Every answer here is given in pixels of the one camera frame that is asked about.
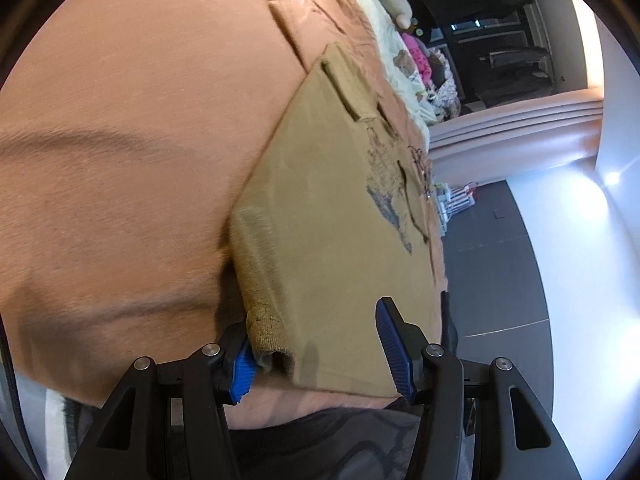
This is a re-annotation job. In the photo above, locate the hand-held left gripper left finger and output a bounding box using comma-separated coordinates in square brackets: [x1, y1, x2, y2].
[65, 322, 258, 480]

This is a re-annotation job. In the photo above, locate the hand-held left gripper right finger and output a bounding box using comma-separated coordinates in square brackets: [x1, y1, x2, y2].
[375, 296, 583, 480]

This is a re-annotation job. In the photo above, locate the olive printed t-shirt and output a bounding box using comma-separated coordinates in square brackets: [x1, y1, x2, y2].
[229, 42, 448, 398]

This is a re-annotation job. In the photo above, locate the dark patterned cloth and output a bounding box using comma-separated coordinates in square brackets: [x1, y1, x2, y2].
[227, 405, 426, 480]

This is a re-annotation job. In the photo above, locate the small white rack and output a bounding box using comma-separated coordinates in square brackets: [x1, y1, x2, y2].
[432, 182, 478, 223]

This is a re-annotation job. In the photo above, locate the pink curtain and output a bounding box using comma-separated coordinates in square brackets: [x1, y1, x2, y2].
[427, 97, 606, 181]

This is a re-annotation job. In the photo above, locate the small brown plush bear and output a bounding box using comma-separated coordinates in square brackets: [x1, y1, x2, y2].
[392, 50, 418, 81]

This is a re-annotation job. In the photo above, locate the orange blanket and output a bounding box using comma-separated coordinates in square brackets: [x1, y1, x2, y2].
[0, 0, 436, 431]

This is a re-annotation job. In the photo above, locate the pink cloth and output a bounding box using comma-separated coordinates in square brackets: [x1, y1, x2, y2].
[402, 32, 433, 86]

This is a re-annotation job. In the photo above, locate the cream duvet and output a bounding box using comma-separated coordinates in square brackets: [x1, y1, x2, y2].
[330, 0, 431, 131]

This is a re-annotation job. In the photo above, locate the cream plush toy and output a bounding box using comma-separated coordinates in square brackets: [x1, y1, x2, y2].
[372, 0, 416, 31]

